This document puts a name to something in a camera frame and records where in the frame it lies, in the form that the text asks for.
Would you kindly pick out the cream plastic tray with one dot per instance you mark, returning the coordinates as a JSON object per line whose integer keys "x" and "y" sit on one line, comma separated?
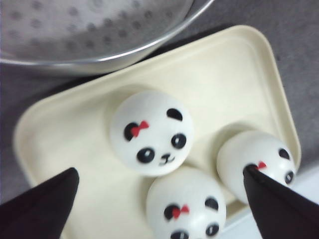
{"x": 229, "y": 81}

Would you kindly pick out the panda bun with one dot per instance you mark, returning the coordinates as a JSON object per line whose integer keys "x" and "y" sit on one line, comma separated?
{"x": 152, "y": 133}
{"x": 265, "y": 152}
{"x": 186, "y": 204}

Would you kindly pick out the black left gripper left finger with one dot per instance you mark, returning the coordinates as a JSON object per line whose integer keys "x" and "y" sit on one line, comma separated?
{"x": 41, "y": 212}

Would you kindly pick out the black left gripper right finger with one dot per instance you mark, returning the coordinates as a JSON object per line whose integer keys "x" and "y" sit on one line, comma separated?
{"x": 279, "y": 212}

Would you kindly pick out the stainless steel steamer pot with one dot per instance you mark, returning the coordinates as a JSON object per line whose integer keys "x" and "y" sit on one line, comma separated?
{"x": 89, "y": 37}

